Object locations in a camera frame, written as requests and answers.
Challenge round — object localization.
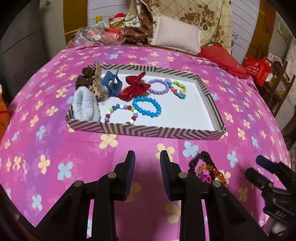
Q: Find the red shopping bag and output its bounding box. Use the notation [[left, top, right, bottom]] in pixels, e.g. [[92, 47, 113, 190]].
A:
[[243, 56, 272, 87]]

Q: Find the amber bead hair tie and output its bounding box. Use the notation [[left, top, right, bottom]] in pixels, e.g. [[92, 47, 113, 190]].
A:
[[197, 164, 228, 185]]

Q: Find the purple bead bracelet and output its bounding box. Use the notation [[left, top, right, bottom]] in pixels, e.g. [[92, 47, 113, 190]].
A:
[[147, 78, 171, 95]]

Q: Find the red satin bow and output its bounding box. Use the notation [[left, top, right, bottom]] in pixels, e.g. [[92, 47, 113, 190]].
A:
[[118, 71, 151, 101]]

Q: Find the brown patterned cloth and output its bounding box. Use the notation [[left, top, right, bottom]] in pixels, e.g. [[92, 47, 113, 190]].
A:
[[125, 0, 153, 44]]

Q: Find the blue bead bracelet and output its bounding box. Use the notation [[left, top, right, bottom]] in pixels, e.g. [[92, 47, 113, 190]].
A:
[[132, 96, 162, 118]]

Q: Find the floral beige quilt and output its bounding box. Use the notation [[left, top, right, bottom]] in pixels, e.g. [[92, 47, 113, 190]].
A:
[[148, 0, 232, 53]]

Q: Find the colourful flower bead bracelet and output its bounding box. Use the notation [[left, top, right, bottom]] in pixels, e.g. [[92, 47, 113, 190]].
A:
[[164, 78, 187, 100]]

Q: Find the brown leopard ribbon scrunchie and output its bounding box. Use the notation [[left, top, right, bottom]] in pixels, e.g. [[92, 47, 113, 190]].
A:
[[75, 60, 108, 101]]

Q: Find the pink floral bedsheet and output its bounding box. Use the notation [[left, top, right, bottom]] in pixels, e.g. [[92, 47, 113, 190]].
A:
[[1, 46, 290, 240]]

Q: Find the wooden chair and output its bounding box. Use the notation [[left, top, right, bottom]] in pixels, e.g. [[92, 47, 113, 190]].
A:
[[262, 60, 295, 117]]

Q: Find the orange plastic basket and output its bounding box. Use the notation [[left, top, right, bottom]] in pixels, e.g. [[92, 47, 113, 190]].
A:
[[0, 86, 11, 140]]

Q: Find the white pillow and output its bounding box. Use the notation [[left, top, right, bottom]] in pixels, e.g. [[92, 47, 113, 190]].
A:
[[151, 14, 202, 55]]

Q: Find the black scrunchie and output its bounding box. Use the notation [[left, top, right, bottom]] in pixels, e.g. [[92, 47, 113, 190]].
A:
[[188, 151, 216, 183]]

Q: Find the red cushion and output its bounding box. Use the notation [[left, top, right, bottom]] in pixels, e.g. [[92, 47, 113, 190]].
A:
[[198, 45, 250, 79]]

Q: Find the clear plastic bag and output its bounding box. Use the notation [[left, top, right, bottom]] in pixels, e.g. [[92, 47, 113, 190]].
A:
[[66, 21, 126, 48]]

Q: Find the white fluffy scrunchie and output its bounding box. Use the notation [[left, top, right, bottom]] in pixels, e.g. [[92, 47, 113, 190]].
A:
[[72, 86, 100, 122]]

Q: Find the blue hair claw clip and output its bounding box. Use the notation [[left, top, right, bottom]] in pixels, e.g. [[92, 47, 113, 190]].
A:
[[101, 70, 122, 97]]

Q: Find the grey refrigerator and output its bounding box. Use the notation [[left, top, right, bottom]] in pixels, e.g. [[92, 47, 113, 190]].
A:
[[1, 1, 47, 96]]

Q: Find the multicolour bead bracelet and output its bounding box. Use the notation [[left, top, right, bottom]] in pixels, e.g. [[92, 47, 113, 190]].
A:
[[104, 103, 139, 125]]

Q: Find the chevron striped tray box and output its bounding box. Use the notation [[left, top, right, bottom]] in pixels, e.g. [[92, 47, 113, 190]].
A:
[[65, 64, 226, 140]]

